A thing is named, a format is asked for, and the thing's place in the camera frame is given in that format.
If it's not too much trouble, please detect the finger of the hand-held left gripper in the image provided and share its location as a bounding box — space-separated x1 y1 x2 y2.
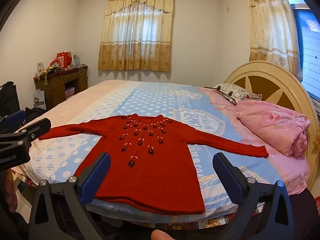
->
0 110 27 131
0 117 52 144

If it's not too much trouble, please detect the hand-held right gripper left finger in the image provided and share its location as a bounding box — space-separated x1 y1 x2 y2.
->
29 152 112 240

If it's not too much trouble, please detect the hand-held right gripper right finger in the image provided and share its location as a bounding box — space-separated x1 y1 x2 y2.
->
212 152 295 240

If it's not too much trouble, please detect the red knitted sweater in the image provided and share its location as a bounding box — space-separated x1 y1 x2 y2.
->
38 113 269 215

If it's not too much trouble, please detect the person's right hand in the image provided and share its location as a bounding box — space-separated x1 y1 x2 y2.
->
151 229 173 240

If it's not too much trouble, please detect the black bag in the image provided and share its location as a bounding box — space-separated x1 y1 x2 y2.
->
0 81 21 117

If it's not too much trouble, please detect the white paper bag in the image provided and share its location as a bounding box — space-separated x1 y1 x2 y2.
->
33 91 47 111

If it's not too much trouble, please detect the brown wooden cabinet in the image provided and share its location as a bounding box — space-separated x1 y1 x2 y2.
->
33 65 89 111

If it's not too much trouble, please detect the pale pink bed cover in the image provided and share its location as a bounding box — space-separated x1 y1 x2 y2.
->
15 80 140 135

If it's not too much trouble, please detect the green striped cloth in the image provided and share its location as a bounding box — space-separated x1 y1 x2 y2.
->
41 66 63 86

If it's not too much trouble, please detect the pink pillow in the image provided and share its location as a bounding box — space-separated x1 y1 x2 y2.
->
236 100 311 157

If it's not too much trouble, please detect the red gift bag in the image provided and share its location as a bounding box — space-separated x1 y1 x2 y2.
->
56 52 73 69

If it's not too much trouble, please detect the dark cloth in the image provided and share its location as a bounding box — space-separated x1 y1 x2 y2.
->
287 187 320 240

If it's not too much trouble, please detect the patterned pillow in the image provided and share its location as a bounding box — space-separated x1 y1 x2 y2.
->
213 83 263 105

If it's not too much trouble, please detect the bed with blue dotted sheet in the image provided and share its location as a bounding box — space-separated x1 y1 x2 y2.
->
11 80 313 230

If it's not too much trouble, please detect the cream and brown headboard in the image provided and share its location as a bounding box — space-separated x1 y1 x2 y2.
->
224 60 320 193

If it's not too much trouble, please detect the wide beige flowered curtain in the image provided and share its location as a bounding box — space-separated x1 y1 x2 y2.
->
97 0 174 72

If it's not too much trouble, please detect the narrow beige flowered curtain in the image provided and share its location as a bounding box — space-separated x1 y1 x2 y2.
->
244 0 303 82

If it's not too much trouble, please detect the window with blue frame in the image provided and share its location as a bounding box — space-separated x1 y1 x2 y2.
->
287 0 320 103

